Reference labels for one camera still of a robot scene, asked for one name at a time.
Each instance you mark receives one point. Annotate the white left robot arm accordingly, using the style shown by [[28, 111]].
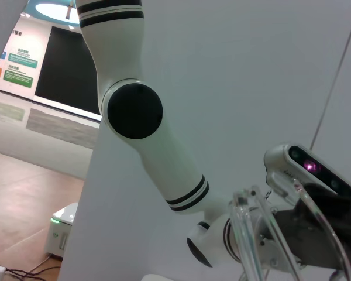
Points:
[[128, 58]]

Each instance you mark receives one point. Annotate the green wall sign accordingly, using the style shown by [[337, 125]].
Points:
[[23, 62], [19, 79]]

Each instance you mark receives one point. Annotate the black wall screen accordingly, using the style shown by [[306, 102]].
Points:
[[67, 70]]

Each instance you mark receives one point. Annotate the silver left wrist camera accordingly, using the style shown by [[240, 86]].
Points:
[[280, 164]]

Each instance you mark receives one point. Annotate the round ceiling lamp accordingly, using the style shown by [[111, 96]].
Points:
[[55, 10]]

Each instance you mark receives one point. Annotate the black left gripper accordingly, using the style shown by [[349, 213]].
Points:
[[316, 228]]

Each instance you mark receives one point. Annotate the white floor device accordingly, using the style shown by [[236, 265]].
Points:
[[61, 231]]

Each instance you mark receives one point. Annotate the clear white glasses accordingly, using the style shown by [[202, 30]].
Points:
[[245, 234]]

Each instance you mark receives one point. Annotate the small blue wall sign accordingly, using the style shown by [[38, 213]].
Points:
[[3, 55]]

